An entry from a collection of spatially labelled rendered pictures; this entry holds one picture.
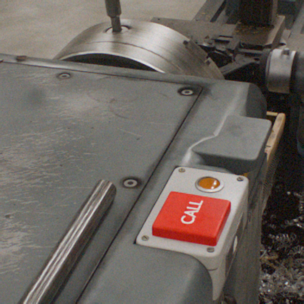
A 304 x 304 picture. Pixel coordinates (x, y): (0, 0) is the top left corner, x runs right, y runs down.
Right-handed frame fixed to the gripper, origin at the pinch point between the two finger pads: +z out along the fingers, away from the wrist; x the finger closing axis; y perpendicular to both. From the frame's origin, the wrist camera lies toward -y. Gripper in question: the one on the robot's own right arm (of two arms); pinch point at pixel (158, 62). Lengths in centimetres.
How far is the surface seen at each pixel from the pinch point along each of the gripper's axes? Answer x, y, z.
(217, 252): 18, -73, -29
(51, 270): 20, -82, -17
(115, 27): 16.7, -24.5, -1.6
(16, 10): -107, 267, 173
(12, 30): -108, 240, 162
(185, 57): 13.3, -24.7, -12.3
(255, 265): -9, -41, -27
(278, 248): -53, 20, -22
